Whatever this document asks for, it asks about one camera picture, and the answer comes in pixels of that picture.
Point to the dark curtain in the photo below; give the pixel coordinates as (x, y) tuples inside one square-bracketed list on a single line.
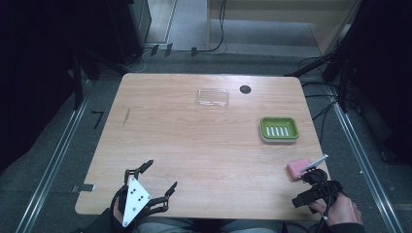
[(35, 71), (385, 71)]

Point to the black round table grommet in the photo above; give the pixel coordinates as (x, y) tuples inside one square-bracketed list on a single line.
[(245, 89)]

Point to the person's left hand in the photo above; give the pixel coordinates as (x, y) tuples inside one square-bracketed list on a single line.
[(117, 216)]

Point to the metal floor rail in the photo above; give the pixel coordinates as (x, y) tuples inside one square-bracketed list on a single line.
[(364, 166), (51, 165)]

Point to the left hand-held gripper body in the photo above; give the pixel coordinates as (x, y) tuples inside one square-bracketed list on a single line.
[(135, 197)]

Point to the pink soap bar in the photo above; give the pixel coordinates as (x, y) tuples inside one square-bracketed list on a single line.
[(295, 170)]

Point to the black metal stand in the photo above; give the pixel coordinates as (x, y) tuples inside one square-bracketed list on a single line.
[(77, 87)]

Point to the green soap dish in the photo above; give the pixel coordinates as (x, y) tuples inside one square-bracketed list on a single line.
[(278, 129)]

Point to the clear plastic tray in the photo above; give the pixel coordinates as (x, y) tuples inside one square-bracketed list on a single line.
[(212, 98)]

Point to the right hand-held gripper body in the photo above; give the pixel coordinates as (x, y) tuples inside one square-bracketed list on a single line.
[(325, 189)]

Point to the person's right hand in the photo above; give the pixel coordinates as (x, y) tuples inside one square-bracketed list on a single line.
[(343, 210)]

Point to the black tripod stand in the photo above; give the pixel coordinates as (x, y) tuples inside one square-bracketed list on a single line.
[(311, 66)]

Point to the grey tape piece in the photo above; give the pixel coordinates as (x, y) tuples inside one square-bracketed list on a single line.
[(85, 187)]

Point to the black cabinet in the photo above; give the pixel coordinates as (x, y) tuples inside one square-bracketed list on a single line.
[(129, 29)]

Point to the black tape mark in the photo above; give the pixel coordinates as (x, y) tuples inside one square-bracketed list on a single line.
[(97, 117)]

